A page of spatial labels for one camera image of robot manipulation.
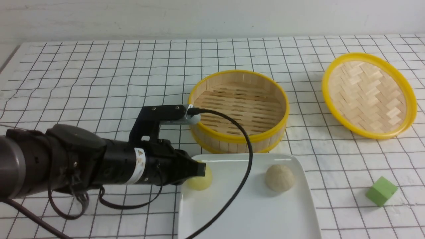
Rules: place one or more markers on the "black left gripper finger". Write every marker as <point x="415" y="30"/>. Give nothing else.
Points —
<point x="189" y="168"/>

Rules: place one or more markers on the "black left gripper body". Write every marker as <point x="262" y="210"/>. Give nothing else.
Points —
<point x="163" y="164"/>

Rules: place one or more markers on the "yellow steamed bun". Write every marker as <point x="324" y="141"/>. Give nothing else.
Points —
<point x="200" y="183"/>

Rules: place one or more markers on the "beige steamed bun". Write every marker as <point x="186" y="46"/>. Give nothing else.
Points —
<point x="279" y="178"/>

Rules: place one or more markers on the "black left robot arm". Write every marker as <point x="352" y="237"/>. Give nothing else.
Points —
<point x="72" y="160"/>

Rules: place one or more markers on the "white square ceramic plate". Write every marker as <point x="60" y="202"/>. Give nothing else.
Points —
<point x="257" y="212"/>

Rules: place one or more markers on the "yellow-rimmed bamboo steamer basket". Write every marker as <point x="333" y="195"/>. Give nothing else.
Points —
<point x="255" y="101"/>

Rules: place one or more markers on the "green cube block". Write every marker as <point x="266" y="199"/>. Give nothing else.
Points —
<point x="381" y="191"/>

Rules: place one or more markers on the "yellow-rimmed woven steamer lid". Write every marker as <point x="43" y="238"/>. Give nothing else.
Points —
<point x="369" y="96"/>

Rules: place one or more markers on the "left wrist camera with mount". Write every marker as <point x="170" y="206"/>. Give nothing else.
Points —
<point x="151" y="118"/>

